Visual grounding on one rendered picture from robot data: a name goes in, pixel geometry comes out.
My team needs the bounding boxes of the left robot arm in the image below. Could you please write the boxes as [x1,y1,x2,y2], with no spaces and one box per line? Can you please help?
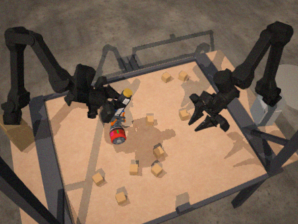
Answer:
[1,26,96,125]

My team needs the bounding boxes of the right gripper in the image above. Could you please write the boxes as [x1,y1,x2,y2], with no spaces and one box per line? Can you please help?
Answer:
[188,93,230,132]

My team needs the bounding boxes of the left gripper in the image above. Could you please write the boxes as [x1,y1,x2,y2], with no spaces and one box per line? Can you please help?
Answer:
[86,76,126,123]

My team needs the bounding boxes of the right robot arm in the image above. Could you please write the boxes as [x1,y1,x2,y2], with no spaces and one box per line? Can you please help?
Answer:
[199,21,293,110]

